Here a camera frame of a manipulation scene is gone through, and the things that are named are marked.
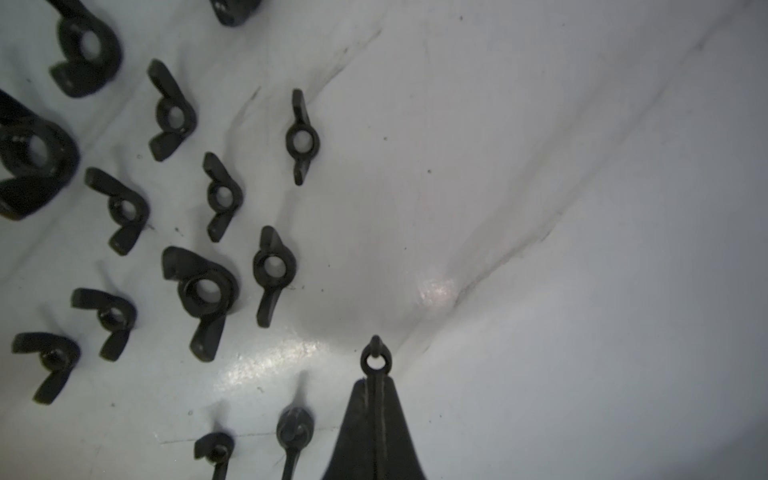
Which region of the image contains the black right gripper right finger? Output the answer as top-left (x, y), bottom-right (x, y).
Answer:
top-left (375, 374), bottom-right (426, 479)

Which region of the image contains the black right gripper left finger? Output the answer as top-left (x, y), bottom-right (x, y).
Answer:
top-left (323, 380), bottom-right (374, 479)

